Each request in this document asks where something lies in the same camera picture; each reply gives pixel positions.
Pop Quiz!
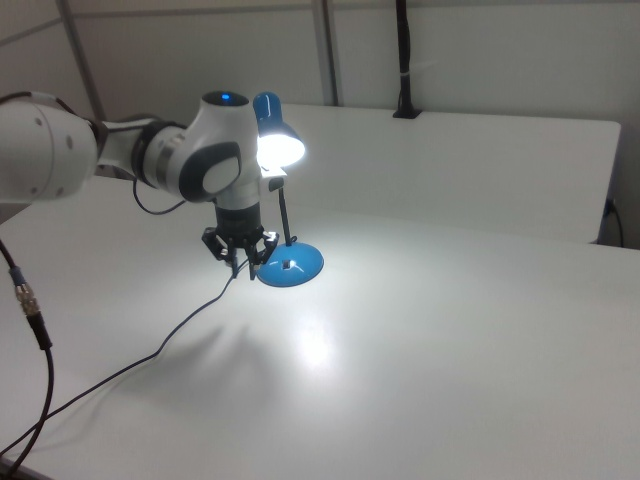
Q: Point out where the adjacent white table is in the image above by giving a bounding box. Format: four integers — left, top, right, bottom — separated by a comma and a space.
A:
279, 103, 623, 245

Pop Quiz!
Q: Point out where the thick cable with metal connector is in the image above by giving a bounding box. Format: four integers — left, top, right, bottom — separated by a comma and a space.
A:
0, 237, 56, 476

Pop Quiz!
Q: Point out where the black lamp power cable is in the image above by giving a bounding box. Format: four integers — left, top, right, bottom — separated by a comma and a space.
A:
0, 272, 239, 464

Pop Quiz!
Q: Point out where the grey partition post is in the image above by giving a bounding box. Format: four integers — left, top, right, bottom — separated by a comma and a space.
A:
312, 0, 343, 107

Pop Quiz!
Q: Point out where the black cable beside table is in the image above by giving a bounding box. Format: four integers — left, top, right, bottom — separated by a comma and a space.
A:
605, 197, 626, 248

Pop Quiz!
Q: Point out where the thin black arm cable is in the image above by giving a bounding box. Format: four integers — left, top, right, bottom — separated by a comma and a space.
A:
131, 177, 187, 217

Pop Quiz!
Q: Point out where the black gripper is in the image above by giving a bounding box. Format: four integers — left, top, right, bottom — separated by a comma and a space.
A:
201, 202, 280, 283

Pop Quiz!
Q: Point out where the black camera pole with clamp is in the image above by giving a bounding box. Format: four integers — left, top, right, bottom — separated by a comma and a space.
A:
392, 0, 423, 120

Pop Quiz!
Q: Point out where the blue desk lamp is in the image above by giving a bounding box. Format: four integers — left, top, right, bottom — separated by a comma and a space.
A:
252, 91, 326, 290

